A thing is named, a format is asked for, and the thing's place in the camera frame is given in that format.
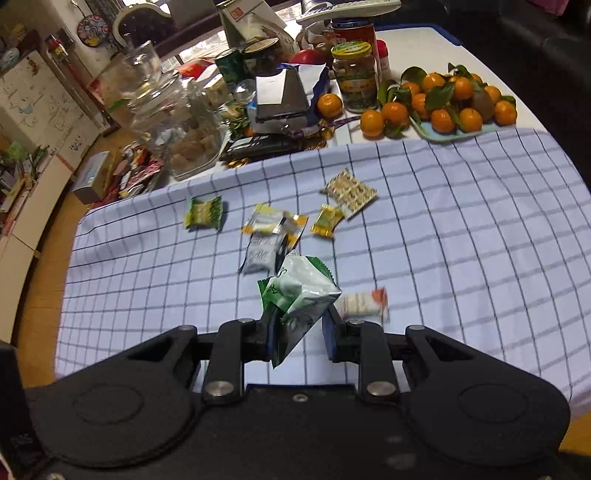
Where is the loose tangerine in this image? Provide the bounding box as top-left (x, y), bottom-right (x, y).
top-left (317, 93), bottom-right (344, 120)

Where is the brown patterned snack packet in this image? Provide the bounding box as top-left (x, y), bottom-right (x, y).
top-left (320, 169), bottom-right (378, 219)

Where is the gold foil candy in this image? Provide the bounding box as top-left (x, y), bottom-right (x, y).
top-left (311, 204), bottom-right (345, 239)

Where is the blue checkered tablecloth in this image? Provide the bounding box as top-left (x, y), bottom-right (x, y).
top-left (55, 129), bottom-right (590, 415)

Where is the red snack pile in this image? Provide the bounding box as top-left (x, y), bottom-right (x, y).
top-left (91, 142), bottom-right (164, 208)

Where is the grey white snack packet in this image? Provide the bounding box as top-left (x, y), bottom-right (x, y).
top-left (239, 232), bottom-right (287, 274)

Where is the green yellow snack packet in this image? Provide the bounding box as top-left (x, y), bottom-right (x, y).
top-left (183, 196), bottom-right (223, 231)

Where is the silver yellow snack packet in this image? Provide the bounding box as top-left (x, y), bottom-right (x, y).
top-left (242, 203), bottom-right (308, 250)

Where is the plate of tangerines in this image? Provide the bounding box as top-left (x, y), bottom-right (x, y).
top-left (360, 63), bottom-right (518, 143)

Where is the dark phone on box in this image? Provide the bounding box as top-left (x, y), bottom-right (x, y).
top-left (256, 67), bottom-right (310, 122)

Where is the white orange hawthorn snack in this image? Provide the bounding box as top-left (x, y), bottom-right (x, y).
top-left (335, 288), bottom-right (389, 323)

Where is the glass pickle jar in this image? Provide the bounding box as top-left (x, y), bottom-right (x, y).
top-left (331, 41), bottom-right (378, 113)

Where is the green white snack bag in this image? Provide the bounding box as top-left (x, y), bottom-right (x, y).
top-left (257, 251), bottom-right (342, 368)

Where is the white low cabinet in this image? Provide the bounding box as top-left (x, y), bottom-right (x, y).
top-left (0, 154), bottom-right (75, 343)

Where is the clear glass cookie jar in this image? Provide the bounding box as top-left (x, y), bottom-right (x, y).
top-left (128, 71), bottom-right (222, 180)

